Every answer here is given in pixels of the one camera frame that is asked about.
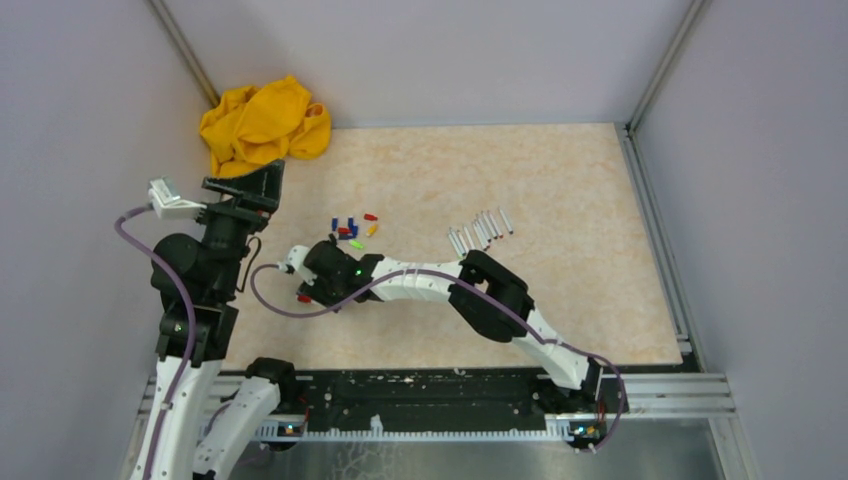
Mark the aluminium frame rail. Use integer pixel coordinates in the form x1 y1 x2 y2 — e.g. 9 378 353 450
623 373 736 420

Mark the yellow crumpled cloth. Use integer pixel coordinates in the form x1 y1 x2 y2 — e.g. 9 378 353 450
198 75 332 178

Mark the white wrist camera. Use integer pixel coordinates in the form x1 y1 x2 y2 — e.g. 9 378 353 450
148 176 205 220
277 245 313 278

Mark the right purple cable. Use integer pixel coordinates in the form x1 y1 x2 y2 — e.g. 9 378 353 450
250 263 629 453

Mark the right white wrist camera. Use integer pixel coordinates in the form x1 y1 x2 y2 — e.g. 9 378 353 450
277 245 313 278

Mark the red cap marker pen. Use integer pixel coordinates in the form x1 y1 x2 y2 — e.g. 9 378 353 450
486 211 504 239

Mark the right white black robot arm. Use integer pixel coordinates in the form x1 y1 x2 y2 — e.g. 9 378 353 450
283 240 603 412

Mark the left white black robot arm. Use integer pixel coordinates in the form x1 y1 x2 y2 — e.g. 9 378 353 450
114 159 300 479

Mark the yellow cap marker pen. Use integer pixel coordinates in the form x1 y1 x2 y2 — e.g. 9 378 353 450
449 229 466 258

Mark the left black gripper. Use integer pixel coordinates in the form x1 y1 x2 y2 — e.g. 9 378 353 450
192 159 285 298

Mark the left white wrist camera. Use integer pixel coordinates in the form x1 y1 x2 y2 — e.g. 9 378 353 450
148 176 205 220

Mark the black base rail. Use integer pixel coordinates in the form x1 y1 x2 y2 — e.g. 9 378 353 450
236 365 631 435

